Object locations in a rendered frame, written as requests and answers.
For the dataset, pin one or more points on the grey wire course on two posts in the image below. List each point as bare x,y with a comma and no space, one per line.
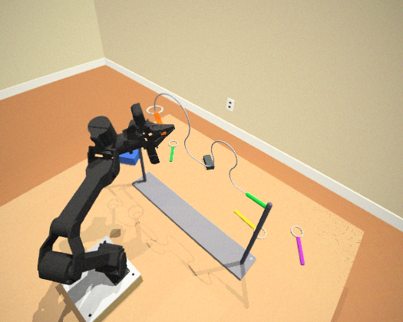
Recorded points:
212,239

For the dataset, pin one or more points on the yellow bar with white loop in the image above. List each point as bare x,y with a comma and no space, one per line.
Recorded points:
248,222

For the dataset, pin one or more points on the white ring with magenta handle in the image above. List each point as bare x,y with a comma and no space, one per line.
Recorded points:
299,245

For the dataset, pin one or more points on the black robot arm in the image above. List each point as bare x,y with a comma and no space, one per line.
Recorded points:
109,259

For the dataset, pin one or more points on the blue block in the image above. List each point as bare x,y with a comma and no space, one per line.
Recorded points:
130,159

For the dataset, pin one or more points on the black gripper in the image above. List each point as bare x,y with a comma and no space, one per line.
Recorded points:
134,139

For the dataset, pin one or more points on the orange handle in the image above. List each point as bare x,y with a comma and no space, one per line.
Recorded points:
156,115

